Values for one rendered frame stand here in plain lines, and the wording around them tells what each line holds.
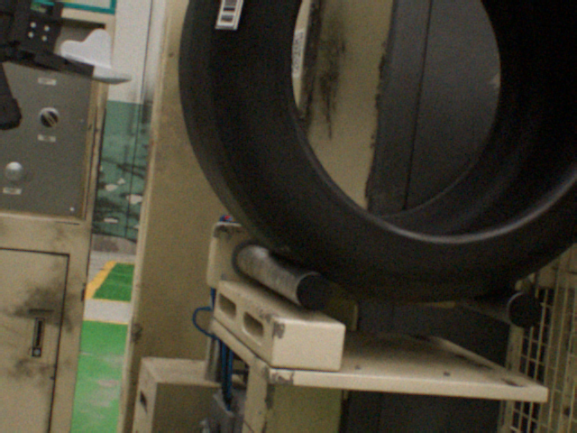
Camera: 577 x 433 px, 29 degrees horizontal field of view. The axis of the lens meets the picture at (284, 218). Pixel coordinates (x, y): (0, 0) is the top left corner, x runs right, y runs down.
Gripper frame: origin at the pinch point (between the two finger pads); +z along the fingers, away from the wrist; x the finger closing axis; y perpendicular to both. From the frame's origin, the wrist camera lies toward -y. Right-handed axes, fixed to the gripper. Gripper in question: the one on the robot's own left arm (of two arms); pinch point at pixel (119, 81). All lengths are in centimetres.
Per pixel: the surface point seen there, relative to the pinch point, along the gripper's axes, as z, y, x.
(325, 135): 34.7, 1.6, 25.3
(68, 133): 0, -7, 66
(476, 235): 45.2, -8.2, -13.0
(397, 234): 35.1, -10.2, -12.9
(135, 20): 91, 116, 905
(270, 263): 25.2, -18.1, 4.1
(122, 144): 105, 3, 906
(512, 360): 75, -26, 26
